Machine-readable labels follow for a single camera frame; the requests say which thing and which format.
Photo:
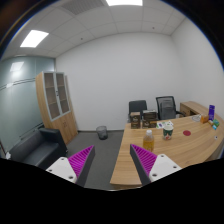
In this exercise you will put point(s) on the grey round disc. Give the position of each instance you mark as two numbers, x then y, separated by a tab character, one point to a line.
196	118

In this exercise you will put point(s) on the black leather sofa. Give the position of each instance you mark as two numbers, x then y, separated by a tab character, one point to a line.
36	150

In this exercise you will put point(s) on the rectangular ceiling light panel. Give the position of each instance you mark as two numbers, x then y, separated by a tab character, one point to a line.
124	2
34	38

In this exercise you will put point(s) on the blue small packet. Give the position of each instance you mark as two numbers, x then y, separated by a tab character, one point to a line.
214	127

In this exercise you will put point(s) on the green and white mug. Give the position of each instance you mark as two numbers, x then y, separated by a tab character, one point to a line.
168	132

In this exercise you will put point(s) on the flat round red coaster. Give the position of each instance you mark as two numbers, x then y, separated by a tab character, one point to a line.
187	133

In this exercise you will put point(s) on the black printed box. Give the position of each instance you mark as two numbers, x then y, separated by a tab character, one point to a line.
149	115

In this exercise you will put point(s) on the yellow-labelled drink bottle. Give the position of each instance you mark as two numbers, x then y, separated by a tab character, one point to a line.
148	142

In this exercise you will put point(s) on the ceiling air vent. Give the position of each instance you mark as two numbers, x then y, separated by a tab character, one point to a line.
82	6

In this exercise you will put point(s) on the purple upright box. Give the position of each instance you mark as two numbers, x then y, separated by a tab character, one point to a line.
211	112

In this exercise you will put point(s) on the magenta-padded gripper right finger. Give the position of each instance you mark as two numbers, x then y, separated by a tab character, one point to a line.
163	165

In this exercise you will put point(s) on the small dark brown box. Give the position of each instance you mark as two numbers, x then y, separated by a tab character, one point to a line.
135	120

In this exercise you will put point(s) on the wooden glass-door cabinet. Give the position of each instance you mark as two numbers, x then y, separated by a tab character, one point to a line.
63	125

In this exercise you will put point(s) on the grey mesh waste bin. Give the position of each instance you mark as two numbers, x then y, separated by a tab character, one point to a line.
102	132

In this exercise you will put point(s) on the wooden side desk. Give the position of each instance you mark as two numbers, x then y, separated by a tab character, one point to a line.
191	107

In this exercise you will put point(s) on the orange wooden box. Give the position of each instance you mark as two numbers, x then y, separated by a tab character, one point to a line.
204	119

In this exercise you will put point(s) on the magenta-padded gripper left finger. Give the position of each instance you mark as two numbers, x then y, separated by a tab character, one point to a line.
61	166

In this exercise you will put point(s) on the black mesh office chair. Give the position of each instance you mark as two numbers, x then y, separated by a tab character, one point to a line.
165	99

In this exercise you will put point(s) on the white printed sticker sheet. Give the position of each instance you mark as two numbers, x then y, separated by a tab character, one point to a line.
160	125

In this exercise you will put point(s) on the green small box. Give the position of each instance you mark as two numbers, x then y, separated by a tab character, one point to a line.
216	123

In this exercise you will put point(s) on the black padded office chair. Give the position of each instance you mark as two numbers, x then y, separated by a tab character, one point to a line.
137	106

